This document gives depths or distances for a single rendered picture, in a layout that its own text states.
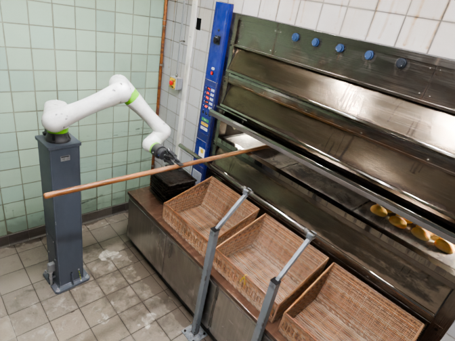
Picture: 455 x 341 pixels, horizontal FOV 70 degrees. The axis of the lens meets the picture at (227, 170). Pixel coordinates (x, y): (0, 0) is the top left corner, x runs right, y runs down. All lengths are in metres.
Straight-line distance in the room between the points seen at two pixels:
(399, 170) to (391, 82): 0.45
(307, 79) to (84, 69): 1.75
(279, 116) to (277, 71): 0.29
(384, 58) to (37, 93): 2.35
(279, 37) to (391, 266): 1.52
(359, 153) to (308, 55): 0.65
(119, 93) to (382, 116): 1.43
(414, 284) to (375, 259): 0.22
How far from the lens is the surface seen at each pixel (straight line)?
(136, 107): 2.22
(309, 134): 2.09
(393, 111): 1.87
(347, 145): 1.99
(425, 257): 2.01
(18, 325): 2.81
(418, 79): 1.84
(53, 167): 2.31
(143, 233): 2.89
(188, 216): 2.67
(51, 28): 2.82
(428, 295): 2.08
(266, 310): 1.89
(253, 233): 2.44
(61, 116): 2.06
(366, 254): 2.12
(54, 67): 2.86
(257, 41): 2.37
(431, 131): 1.82
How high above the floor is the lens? 2.14
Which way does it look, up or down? 26 degrees down
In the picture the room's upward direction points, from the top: 11 degrees clockwise
